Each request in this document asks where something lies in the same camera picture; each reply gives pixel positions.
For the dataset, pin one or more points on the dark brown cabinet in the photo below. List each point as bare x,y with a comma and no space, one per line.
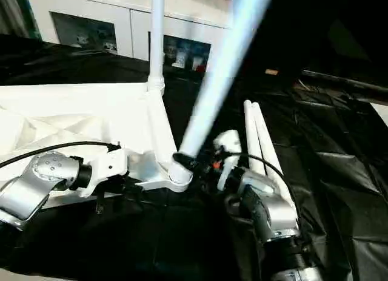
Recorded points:
327,26

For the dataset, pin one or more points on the small tan block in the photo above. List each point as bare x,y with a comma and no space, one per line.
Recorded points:
271,71

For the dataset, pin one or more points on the white cabinet with glass doors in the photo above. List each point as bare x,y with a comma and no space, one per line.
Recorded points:
121,17

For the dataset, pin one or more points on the black shiny mat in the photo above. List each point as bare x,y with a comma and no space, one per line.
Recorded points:
151,238

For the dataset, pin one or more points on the grey curtain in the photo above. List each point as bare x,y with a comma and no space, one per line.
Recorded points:
13,11

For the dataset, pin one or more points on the white plastic table leg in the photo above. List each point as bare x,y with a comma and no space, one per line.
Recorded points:
157,35
221,74
253,135
268,147

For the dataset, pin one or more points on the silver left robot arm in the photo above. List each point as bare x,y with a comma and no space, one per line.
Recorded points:
39,178

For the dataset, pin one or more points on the white flat item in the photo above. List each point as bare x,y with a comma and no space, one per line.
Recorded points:
381,112

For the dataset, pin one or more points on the white plastic table top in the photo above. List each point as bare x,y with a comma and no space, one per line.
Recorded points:
75,111

